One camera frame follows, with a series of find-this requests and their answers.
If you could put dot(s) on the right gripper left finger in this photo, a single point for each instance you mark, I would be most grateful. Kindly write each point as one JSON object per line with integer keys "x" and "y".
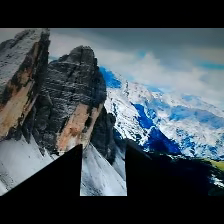
{"x": 61, "y": 176}

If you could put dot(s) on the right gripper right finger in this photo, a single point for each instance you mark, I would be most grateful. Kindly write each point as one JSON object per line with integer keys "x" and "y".
{"x": 146, "y": 176}

